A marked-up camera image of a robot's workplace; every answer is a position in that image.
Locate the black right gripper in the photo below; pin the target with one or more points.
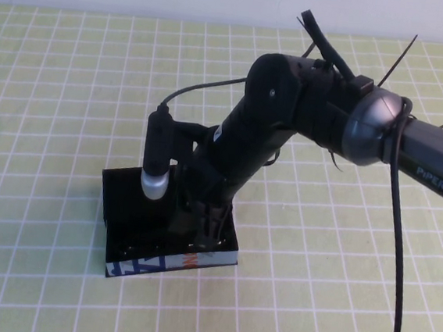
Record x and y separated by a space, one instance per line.
204 184

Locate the black printed glasses case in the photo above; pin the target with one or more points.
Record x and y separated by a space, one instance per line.
123 203

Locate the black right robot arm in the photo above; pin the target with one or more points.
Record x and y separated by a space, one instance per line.
434 159

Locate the green checked tablecloth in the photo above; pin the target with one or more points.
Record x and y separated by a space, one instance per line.
57 79

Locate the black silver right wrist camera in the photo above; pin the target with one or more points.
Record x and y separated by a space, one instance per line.
158 148

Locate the black right camera bracket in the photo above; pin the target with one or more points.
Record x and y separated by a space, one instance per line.
185 131

